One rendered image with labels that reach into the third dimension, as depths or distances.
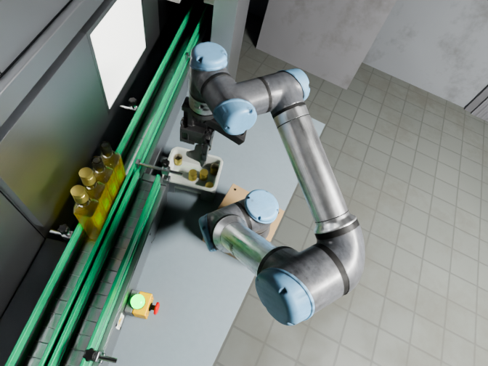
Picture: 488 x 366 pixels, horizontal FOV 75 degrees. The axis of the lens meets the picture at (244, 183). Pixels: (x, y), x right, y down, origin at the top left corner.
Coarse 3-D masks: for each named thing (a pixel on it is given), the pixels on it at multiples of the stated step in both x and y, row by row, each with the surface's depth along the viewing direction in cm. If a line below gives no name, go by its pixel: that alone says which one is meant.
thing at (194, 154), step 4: (196, 148) 86; (200, 148) 86; (208, 148) 87; (188, 152) 88; (192, 152) 87; (196, 152) 87; (200, 152) 87; (188, 156) 89; (192, 156) 88; (196, 156) 88; (200, 156) 88; (200, 160) 88; (200, 164) 90; (204, 164) 90
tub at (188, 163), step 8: (176, 152) 137; (184, 152) 136; (184, 160) 140; (192, 160) 139; (208, 160) 138; (216, 160) 137; (176, 168) 138; (184, 168) 139; (192, 168) 139; (200, 168) 140; (208, 168) 141; (176, 176) 136; (184, 176) 136; (208, 176) 139; (216, 176) 131; (184, 184) 127; (192, 184) 127; (200, 184) 136; (216, 184) 129
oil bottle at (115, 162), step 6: (102, 156) 98; (114, 156) 99; (120, 156) 101; (108, 162) 98; (114, 162) 99; (120, 162) 103; (114, 168) 100; (120, 168) 104; (120, 174) 106; (120, 180) 107; (120, 186) 109
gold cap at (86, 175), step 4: (84, 168) 87; (88, 168) 87; (80, 172) 86; (84, 172) 86; (88, 172) 86; (92, 172) 87; (80, 176) 86; (84, 176) 86; (88, 176) 86; (92, 176) 88; (84, 180) 87; (88, 180) 87; (92, 180) 88; (84, 184) 89; (88, 184) 89; (92, 184) 89
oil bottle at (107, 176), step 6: (108, 168) 96; (96, 174) 94; (102, 174) 95; (108, 174) 96; (114, 174) 100; (102, 180) 95; (108, 180) 97; (114, 180) 102; (108, 186) 98; (114, 186) 103; (114, 192) 104; (114, 198) 106
